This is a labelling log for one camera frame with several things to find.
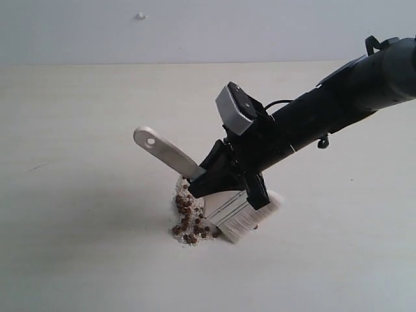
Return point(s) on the wooden paint brush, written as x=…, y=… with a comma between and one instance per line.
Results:
x=172, y=156

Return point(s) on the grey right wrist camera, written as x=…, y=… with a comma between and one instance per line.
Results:
x=238, y=110

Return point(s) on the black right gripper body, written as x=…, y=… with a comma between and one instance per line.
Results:
x=240, y=170

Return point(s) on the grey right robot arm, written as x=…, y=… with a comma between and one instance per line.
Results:
x=384, y=77

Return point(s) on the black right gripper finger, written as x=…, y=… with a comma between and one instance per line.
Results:
x=221, y=172

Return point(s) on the white wall plug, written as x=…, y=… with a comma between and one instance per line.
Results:
x=140, y=16

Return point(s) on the brown and white granule pile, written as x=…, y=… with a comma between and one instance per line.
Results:
x=190, y=214

